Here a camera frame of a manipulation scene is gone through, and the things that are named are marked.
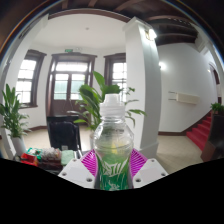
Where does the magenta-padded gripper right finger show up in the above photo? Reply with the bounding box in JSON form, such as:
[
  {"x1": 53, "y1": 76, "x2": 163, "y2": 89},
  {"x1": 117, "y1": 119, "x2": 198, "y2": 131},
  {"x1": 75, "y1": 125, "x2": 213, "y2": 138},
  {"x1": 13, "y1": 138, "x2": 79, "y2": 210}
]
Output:
[{"x1": 129, "y1": 148, "x2": 169, "y2": 190}]

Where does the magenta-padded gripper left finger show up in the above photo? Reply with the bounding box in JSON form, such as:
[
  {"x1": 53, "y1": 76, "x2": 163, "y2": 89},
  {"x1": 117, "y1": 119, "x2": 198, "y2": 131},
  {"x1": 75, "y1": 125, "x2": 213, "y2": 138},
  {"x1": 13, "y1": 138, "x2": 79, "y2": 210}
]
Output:
[{"x1": 57, "y1": 148, "x2": 98, "y2": 190}]

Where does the clear green-label drink bottle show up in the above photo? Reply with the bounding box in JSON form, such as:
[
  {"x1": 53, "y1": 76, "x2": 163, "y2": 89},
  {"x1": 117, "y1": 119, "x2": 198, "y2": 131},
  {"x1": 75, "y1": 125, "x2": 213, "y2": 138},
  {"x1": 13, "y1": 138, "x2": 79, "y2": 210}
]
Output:
[{"x1": 92, "y1": 93, "x2": 135, "y2": 192}]

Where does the light green packet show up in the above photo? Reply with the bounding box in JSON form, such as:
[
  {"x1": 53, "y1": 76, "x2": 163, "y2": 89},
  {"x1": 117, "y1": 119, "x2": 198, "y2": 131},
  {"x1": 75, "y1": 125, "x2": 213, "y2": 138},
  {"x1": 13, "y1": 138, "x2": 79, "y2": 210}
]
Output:
[{"x1": 60, "y1": 149, "x2": 76, "y2": 166}]

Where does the box of wrapped snacks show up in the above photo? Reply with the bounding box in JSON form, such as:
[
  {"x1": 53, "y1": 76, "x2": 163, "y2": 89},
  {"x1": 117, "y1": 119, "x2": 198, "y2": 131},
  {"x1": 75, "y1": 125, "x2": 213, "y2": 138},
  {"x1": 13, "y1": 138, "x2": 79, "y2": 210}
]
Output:
[{"x1": 39, "y1": 147, "x2": 63, "y2": 168}]

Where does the black chair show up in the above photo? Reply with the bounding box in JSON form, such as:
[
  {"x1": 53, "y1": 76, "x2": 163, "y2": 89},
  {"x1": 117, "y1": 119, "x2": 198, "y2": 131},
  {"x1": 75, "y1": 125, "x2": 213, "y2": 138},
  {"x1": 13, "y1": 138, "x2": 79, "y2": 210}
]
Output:
[{"x1": 46, "y1": 114, "x2": 82, "y2": 151}]

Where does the red plastic box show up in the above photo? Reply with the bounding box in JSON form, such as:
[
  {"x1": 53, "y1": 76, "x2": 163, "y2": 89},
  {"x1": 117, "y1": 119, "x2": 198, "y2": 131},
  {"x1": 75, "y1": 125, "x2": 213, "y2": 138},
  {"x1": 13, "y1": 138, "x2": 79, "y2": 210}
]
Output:
[{"x1": 20, "y1": 152, "x2": 40, "y2": 167}]

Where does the dark wooden cabinet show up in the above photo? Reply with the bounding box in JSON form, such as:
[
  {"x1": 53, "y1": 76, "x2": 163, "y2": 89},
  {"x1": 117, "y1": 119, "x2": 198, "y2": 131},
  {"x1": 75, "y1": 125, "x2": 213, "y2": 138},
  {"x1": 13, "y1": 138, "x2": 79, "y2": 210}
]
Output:
[{"x1": 199, "y1": 114, "x2": 224, "y2": 163}]

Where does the large plant in white pot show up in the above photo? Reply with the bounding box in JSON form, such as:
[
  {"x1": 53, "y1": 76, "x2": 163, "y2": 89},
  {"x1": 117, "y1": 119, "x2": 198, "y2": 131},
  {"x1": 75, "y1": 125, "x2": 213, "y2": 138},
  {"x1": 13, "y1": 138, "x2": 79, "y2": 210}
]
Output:
[
  {"x1": 0, "y1": 82, "x2": 30, "y2": 157},
  {"x1": 72, "y1": 70, "x2": 148, "y2": 150}
]

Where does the dark wooden glazed door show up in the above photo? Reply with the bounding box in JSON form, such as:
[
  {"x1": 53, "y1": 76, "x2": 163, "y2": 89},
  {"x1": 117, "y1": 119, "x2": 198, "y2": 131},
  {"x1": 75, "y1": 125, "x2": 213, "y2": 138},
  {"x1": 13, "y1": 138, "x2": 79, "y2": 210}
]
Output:
[{"x1": 46, "y1": 52, "x2": 98, "y2": 116}]

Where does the small green plant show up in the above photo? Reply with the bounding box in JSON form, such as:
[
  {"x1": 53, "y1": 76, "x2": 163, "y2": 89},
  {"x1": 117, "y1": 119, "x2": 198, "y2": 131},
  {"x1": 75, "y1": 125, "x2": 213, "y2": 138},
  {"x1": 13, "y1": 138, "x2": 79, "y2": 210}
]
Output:
[{"x1": 210, "y1": 102, "x2": 224, "y2": 116}]

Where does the dark framed window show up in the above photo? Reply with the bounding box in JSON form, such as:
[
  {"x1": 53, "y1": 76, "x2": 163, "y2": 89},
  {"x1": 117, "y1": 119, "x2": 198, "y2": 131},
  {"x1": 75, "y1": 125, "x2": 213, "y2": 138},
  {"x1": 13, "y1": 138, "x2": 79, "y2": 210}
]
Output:
[
  {"x1": 103, "y1": 52, "x2": 128, "y2": 98},
  {"x1": 14, "y1": 48, "x2": 47, "y2": 109}
]

